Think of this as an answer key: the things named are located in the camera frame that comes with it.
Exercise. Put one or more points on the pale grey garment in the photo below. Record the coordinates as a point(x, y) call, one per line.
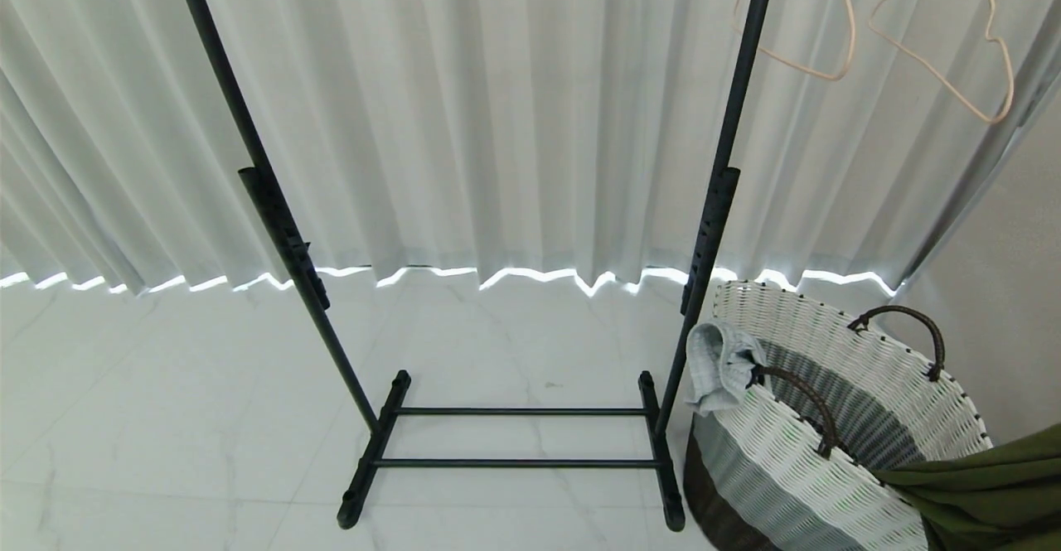
point(721, 364)

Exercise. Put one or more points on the pink clothes hanger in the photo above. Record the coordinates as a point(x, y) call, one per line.
point(928, 74)
point(800, 66)

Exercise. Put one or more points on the white laundry basket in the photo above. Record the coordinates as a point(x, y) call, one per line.
point(829, 485)

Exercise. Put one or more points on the green printed shirt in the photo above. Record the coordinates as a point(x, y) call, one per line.
point(978, 493)

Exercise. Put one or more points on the black clothes rack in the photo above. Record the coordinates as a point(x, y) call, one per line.
point(278, 219)

